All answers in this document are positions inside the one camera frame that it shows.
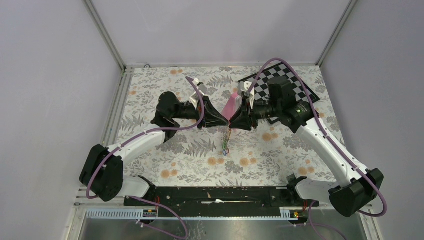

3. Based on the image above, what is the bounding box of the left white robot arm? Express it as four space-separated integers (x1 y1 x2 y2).
79 92 229 206

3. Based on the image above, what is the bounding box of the black white checkerboard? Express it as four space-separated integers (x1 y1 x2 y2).
238 63 321 125

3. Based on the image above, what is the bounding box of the pink transparent box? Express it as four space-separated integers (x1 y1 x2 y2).
221 92 242 121

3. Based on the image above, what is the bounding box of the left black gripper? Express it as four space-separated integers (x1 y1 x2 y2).
171 96 229 130

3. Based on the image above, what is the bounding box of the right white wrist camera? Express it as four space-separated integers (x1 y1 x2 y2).
237 81 255 109

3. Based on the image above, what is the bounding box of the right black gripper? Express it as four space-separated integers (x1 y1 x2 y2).
229 95 282 132

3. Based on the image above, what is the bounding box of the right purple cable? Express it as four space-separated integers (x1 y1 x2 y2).
246 57 388 218

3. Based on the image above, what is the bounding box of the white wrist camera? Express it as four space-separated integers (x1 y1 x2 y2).
237 81 255 109
189 78 208 108

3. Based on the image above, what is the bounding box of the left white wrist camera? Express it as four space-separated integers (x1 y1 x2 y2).
189 78 208 108

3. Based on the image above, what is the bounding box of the red tag key bunch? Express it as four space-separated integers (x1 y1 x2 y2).
222 127 232 156

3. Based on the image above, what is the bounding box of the floral table mat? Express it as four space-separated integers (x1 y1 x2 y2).
116 66 335 187

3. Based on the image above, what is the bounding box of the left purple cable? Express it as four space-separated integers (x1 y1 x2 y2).
86 76 206 200

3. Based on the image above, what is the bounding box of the purple cable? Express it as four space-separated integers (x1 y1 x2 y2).
246 57 388 218
86 76 206 200

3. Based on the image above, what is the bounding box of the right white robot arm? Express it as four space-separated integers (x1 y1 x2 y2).
229 76 384 218

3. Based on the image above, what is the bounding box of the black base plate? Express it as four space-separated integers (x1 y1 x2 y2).
123 186 320 218

